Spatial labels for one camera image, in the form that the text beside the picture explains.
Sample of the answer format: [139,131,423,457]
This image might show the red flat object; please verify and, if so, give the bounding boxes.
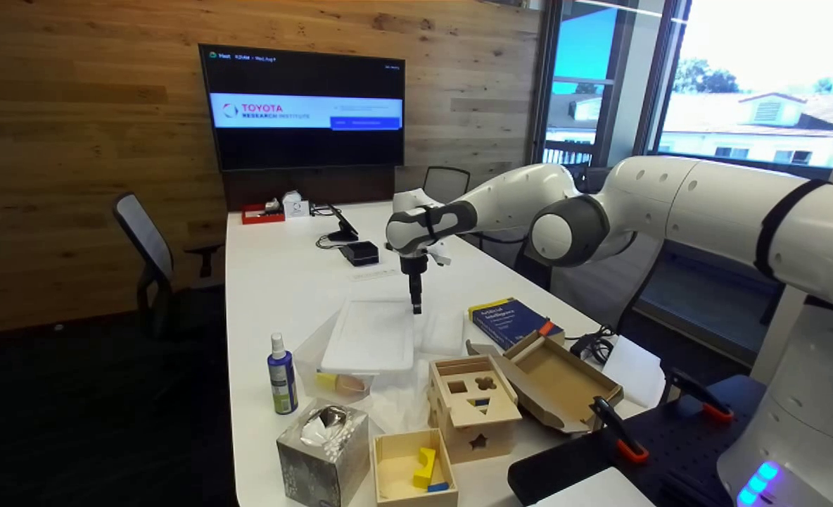
[243,206,283,226]

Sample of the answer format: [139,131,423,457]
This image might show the wooden shape sorter box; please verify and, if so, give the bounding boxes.
[427,354,521,461]

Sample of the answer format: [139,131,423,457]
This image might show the blue and yellow book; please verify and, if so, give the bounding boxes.
[468,298,556,350]

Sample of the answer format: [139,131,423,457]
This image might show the white object near tv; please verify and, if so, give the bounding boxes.
[281,191,309,220]

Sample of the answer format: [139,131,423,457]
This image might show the open cardboard box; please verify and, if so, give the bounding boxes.
[497,336,623,434]

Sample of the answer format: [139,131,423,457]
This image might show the grey office chair far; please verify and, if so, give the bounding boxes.
[112,191,223,341]

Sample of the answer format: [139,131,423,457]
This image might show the black clamp orange handle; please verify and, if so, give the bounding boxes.
[592,396,651,464]

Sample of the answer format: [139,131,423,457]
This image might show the grey office chair back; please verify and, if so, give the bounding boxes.
[423,167,471,203]

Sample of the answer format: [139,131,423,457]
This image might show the white paper sheet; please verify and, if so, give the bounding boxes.
[601,336,668,407]

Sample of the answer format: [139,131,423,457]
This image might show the black cable with adapter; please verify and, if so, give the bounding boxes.
[569,326,618,369]

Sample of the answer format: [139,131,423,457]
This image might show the white plastic tote lid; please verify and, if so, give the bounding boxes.
[321,298,416,374]

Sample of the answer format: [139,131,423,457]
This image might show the black small box device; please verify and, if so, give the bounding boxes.
[340,243,376,267]

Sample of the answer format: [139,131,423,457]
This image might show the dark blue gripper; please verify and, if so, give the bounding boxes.
[400,254,427,316]

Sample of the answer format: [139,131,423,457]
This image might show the grey office chair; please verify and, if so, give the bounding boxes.
[423,167,471,203]
[112,191,223,341]

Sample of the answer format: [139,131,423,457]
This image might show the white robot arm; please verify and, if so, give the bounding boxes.
[385,155,833,507]

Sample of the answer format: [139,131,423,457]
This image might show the grey tissue box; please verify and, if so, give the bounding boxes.
[275,400,369,507]

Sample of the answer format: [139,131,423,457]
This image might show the blue spray bottle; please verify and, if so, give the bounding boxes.
[268,336,298,414]

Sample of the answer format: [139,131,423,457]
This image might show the wooden tray with blocks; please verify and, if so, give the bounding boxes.
[371,427,459,507]

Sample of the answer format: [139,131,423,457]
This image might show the wall mounted tv screen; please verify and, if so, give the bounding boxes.
[200,45,404,172]

